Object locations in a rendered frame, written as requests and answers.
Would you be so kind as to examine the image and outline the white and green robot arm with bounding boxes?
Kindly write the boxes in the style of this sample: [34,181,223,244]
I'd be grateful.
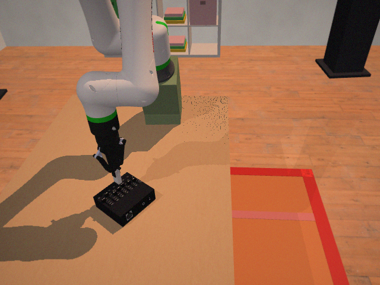
[76,0,175,137]

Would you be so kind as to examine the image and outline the black lighting desk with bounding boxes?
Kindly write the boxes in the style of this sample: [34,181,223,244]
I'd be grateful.
[93,172,156,227]

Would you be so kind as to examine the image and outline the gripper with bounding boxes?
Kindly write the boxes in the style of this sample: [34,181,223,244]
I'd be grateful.
[93,131,126,185]

